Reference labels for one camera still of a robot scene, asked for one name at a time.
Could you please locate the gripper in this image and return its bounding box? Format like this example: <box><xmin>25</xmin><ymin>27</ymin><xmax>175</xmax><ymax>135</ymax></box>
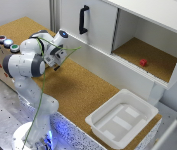
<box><xmin>43</xmin><ymin>46</ymin><xmax>68</xmax><ymax>72</ymax></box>

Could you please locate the green button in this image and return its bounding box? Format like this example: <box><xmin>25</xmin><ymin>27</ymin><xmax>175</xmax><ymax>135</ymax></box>
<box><xmin>9</xmin><ymin>43</ymin><xmax>21</xmax><ymax>54</ymax></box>

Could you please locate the blue button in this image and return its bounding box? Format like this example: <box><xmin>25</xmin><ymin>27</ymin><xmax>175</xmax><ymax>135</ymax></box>
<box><xmin>2</xmin><ymin>38</ymin><xmax>15</xmax><ymax>49</ymax></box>

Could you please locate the white sliding door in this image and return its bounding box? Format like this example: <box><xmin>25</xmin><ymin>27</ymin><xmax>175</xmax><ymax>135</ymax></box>
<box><xmin>59</xmin><ymin>0</ymin><xmax>119</xmax><ymax>56</ymax></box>

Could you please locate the red button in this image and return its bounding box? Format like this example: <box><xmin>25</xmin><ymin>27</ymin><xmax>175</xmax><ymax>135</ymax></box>
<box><xmin>0</xmin><ymin>34</ymin><xmax>8</xmax><ymax>45</ymax></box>

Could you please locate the pink block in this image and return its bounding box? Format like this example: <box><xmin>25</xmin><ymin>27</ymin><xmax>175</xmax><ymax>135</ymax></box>
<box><xmin>139</xmin><ymin>58</ymin><xmax>148</xmax><ymax>67</ymax></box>

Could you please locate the white cabinet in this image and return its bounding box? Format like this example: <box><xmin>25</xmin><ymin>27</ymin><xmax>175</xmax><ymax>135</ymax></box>
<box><xmin>59</xmin><ymin>0</ymin><xmax>177</xmax><ymax>106</ymax></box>

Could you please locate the white plastic box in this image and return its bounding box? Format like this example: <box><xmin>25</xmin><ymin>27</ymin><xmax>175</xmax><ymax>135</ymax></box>
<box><xmin>84</xmin><ymin>88</ymin><xmax>160</xmax><ymax>150</ymax></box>

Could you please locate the green cable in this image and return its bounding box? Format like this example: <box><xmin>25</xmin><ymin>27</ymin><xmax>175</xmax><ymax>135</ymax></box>
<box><xmin>21</xmin><ymin>37</ymin><xmax>83</xmax><ymax>150</ymax></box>

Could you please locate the black door handle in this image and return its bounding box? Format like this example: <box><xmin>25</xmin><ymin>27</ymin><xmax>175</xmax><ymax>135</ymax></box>
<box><xmin>78</xmin><ymin>4</ymin><xmax>90</xmax><ymax>36</ymax></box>

